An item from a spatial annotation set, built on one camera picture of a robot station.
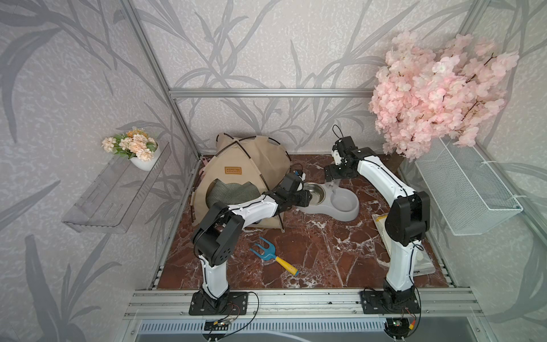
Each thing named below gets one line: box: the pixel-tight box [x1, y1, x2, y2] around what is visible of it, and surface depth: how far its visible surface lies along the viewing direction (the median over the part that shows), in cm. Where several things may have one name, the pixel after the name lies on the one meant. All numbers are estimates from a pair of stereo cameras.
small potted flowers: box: [101, 128, 159, 171], surface depth 64 cm
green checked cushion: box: [205, 178, 262, 207], surface depth 101 cm
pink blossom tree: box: [368, 31, 520, 159], surface depth 68 cm
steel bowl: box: [302, 182, 327, 206], surface depth 103 cm
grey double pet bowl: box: [296, 181, 360, 222], surface depth 100 cm
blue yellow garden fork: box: [249, 236, 300, 277], surface depth 86 cm
